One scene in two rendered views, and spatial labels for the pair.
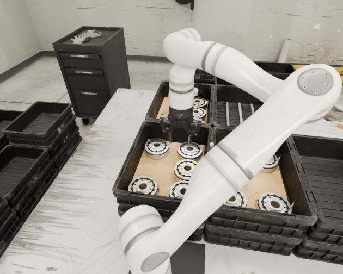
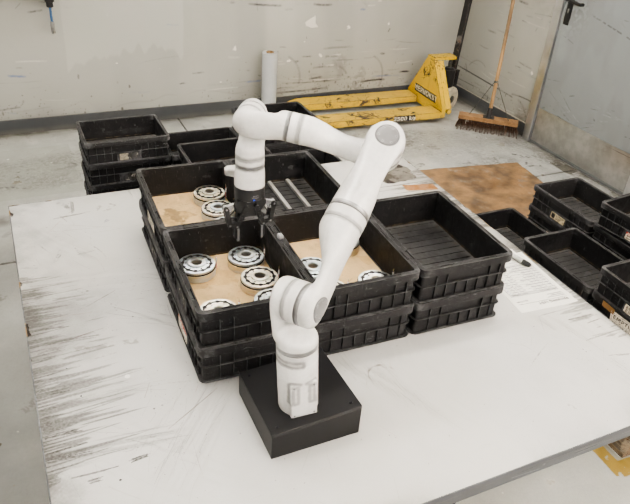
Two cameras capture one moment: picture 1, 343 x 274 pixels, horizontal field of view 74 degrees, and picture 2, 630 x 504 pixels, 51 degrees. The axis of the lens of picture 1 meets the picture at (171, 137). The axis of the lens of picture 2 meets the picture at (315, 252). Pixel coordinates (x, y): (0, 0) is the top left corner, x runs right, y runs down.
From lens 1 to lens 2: 1.03 m
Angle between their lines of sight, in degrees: 29
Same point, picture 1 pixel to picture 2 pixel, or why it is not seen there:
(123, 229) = (283, 295)
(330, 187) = (420, 251)
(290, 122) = (381, 168)
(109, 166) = (113, 328)
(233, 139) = (346, 192)
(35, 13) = not seen: outside the picture
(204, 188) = (339, 235)
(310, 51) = (313, 70)
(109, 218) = (172, 383)
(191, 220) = (338, 264)
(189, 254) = not seen: hidden behind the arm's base
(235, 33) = (160, 50)
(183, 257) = not seen: hidden behind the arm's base
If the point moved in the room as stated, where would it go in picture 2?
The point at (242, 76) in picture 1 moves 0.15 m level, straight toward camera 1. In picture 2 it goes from (326, 140) to (344, 168)
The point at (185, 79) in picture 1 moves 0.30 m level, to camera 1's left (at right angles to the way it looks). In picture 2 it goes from (259, 153) to (135, 176)
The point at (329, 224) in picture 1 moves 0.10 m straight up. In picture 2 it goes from (430, 271) to (437, 239)
